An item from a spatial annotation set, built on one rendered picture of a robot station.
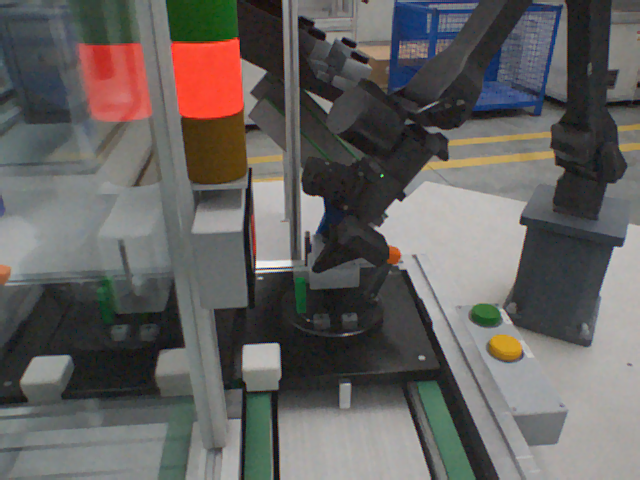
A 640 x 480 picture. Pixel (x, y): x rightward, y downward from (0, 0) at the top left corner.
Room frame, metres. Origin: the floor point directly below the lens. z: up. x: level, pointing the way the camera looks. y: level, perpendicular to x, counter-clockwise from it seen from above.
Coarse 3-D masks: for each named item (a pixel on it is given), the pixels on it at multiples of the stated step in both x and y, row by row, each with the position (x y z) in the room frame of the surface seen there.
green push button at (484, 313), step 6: (474, 306) 0.61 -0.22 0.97; (480, 306) 0.61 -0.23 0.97; (486, 306) 0.61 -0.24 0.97; (492, 306) 0.61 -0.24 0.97; (474, 312) 0.59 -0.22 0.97; (480, 312) 0.59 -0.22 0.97; (486, 312) 0.59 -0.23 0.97; (492, 312) 0.59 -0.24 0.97; (498, 312) 0.59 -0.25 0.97; (474, 318) 0.59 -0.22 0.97; (480, 318) 0.58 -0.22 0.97; (486, 318) 0.58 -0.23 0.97; (492, 318) 0.58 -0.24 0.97; (498, 318) 0.58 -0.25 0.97; (486, 324) 0.58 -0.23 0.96; (492, 324) 0.58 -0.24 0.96
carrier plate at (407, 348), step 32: (256, 288) 0.66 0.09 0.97; (288, 288) 0.66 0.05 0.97; (384, 288) 0.66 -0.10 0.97; (256, 320) 0.58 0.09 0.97; (384, 320) 0.58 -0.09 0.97; (416, 320) 0.58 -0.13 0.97; (288, 352) 0.51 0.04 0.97; (320, 352) 0.51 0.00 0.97; (352, 352) 0.51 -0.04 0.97; (384, 352) 0.51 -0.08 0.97; (416, 352) 0.51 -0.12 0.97; (288, 384) 0.47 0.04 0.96; (320, 384) 0.47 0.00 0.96; (352, 384) 0.47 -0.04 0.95
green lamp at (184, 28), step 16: (176, 0) 0.37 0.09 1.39; (192, 0) 0.37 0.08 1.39; (208, 0) 0.37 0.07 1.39; (224, 0) 0.38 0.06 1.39; (176, 16) 0.37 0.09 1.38; (192, 16) 0.37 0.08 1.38; (208, 16) 0.37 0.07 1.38; (224, 16) 0.38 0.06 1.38; (176, 32) 0.37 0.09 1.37; (192, 32) 0.37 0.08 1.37; (208, 32) 0.37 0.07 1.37; (224, 32) 0.37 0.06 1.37
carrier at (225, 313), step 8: (216, 312) 0.60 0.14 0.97; (224, 312) 0.60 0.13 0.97; (232, 312) 0.60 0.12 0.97; (216, 320) 0.58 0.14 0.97; (224, 320) 0.58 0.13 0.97; (232, 320) 0.58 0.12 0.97; (216, 328) 0.56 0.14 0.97; (224, 328) 0.56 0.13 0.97; (232, 328) 0.56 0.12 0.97; (224, 336) 0.54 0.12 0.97; (232, 336) 0.54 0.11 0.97; (224, 344) 0.53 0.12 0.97; (232, 344) 0.53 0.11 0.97; (224, 352) 0.51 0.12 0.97; (232, 352) 0.52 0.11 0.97; (224, 360) 0.50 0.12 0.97; (232, 360) 0.51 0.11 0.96; (224, 368) 0.48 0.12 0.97; (232, 368) 0.50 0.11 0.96; (224, 376) 0.47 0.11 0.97; (224, 384) 0.46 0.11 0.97
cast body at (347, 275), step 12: (312, 240) 0.60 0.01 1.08; (324, 240) 0.58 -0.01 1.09; (312, 252) 0.60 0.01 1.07; (312, 264) 0.58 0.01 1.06; (348, 264) 0.57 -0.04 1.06; (300, 276) 0.58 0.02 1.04; (312, 276) 0.57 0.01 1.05; (324, 276) 0.57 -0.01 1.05; (336, 276) 0.57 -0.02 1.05; (348, 276) 0.57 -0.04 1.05; (312, 288) 0.57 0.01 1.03; (324, 288) 0.57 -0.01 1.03
